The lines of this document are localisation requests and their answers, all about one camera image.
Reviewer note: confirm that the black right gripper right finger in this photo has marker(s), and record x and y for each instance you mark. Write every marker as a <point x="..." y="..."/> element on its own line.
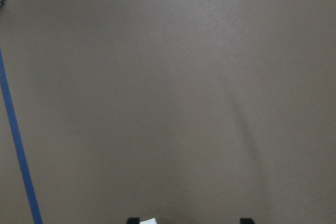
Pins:
<point x="246" y="221"/>

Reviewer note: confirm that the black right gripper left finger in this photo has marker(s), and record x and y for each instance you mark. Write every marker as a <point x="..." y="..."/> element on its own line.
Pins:
<point x="133" y="220"/>

